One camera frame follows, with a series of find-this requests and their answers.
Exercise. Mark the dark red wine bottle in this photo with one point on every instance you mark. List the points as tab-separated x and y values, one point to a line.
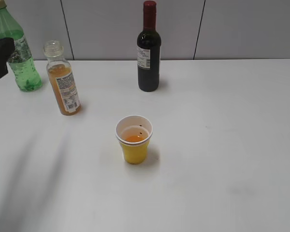
148	50

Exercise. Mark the yellow paper cup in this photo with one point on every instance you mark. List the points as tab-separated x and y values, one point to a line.
133	134

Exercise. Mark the orange juice bottle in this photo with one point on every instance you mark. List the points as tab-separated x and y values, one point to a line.
61	78

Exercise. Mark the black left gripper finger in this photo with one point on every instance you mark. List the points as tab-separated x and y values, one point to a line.
6	49

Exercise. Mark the green plastic soda bottle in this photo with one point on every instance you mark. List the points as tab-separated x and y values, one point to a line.
21	60

